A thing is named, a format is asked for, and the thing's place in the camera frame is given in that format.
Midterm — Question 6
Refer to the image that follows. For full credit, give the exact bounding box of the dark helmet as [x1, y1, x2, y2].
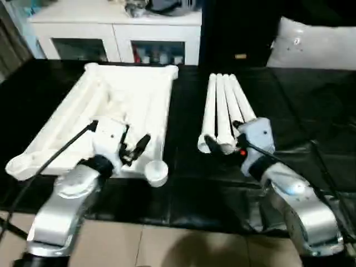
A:
[144, 0, 204, 14]

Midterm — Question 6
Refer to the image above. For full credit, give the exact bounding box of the white cabinet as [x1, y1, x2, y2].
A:
[27, 5, 202, 66]

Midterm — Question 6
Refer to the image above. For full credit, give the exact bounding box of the black cabinet gold label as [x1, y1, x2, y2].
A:
[200, 0, 281, 67]

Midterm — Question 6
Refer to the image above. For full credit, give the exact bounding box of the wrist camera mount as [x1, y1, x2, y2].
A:
[91, 118, 131, 179]
[236, 117, 276, 179]

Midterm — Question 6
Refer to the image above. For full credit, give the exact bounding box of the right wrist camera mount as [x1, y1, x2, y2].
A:
[236, 117, 276, 179]

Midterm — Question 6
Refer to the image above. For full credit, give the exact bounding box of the white plastic table top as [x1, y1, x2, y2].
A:
[5, 62, 179, 187]

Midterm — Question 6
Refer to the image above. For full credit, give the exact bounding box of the black bundle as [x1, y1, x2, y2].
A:
[123, 0, 145, 17]

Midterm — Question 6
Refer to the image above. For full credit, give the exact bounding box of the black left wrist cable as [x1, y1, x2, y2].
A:
[0, 120, 98, 243]

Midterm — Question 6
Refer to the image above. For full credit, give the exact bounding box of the white plastic table leg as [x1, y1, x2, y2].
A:
[222, 73, 247, 126]
[215, 73, 238, 155]
[197, 73, 217, 154]
[229, 73, 258, 122]

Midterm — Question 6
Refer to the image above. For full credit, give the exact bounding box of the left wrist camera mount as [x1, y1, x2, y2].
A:
[91, 118, 131, 179]

